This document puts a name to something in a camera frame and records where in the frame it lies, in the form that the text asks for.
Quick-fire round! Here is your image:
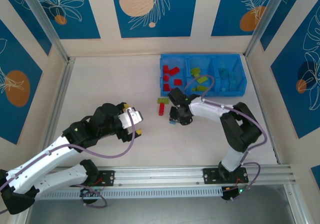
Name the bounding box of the blue three-compartment plastic bin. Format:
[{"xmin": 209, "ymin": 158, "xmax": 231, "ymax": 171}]
[{"xmin": 159, "ymin": 53, "xmax": 248, "ymax": 98}]

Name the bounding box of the black controller board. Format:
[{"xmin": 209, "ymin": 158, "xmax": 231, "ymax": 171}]
[
  {"xmin": 221, "ymin": 186, "xmax": 247, "ymax": 202},
  {"xmin": 79, "ymin": 186, "xmax": 101, "ymax": 205}
]

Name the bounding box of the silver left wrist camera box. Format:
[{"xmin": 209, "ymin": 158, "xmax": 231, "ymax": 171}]
[{"xmin": 118, "ymin": 107, "xmax": 145, "ymax": 130}]

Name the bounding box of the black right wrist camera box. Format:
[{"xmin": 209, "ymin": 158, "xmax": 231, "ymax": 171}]
[{"xmin": 167, "ymin": 87, "xmax": 185, "ymax": 105}]

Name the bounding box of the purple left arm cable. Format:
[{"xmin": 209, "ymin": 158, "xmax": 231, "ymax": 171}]
[{"xmin": 0, "ymin": 108, "xmax": 137, "ymax": 209}]

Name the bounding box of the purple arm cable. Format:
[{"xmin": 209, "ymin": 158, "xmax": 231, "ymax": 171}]
[
  {"xmin": 0, "ymin": 108, "xmax": 137, "ymax": 209},
  {"xmin": 181, "ymin": 74, "xmax": 268, "ymax": 203}
]

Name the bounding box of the wide aluminium base rail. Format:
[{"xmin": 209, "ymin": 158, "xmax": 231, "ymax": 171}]
[{"xmin": 49, "ymin": 164, "xmax": 298, "ymax": 185}]

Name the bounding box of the aluminium floor rail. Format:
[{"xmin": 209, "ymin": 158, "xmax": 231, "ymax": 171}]
[
  {"xmin": 246, "ymin": 55, "xmax": 281, "ymax": 165},
  {"xmin": 41, "ymin": 57, "xmax": 76, "ymax": 155}
]

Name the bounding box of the grey slotted cable duct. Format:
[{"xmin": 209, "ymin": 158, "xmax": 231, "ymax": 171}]
[{"xmin": 39, "ymin": 186, "xmax": 223, "ymax": 200}]

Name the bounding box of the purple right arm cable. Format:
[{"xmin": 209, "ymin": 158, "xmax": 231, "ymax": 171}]
[{"xmin": 181, "ymin": 74, "xmax": 268, "ymax": 203}]

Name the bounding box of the aluminium frame post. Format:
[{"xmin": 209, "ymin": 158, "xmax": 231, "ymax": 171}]
[
  {"xmin": 245, "ymin": 0, "xmax": 292, "ymax": 58},
  {"xmin": 18, "ymin": 0, "xmax": 70, "ymax": 63}
]

